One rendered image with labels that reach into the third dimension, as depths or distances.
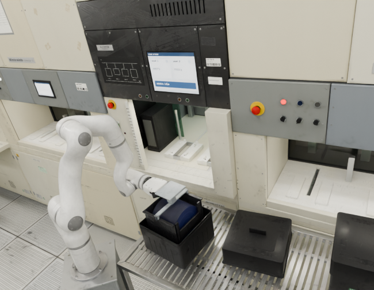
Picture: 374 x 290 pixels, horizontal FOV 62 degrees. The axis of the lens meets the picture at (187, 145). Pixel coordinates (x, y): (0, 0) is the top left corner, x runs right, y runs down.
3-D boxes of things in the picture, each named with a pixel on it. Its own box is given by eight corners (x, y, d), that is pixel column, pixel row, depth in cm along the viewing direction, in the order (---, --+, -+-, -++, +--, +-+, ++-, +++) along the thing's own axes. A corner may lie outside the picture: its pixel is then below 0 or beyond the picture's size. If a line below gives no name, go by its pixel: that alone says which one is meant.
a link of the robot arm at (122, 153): (105, 157, 143) (130, 201, 161) (128, 137, 152) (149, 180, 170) (93, 153, 149) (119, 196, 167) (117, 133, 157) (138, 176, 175)
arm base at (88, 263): (69, 286, 154) (56, 260, 145) (72, 256, 170) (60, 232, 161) (107, 274, 157) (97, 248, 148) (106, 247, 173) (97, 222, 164)
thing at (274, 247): (221, 263, 153) (219, 244, 147) (237, 221, 176) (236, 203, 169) (283, 279, 141) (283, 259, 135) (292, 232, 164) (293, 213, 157)
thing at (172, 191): (178, 215, 182) (170, 171, 166) (207, 229, 169) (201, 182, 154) (149, 243, 166) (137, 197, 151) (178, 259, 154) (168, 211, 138)
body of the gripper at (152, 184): (155, 183, 168) (170, 190, 162) (141, 194, 162) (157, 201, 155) (152, 172, 165) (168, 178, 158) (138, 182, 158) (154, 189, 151)
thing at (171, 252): (177, 216, 187) (172, 193, 178) (215, 233, 170) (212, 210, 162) (144, 247, 169) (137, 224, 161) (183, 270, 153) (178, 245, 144)
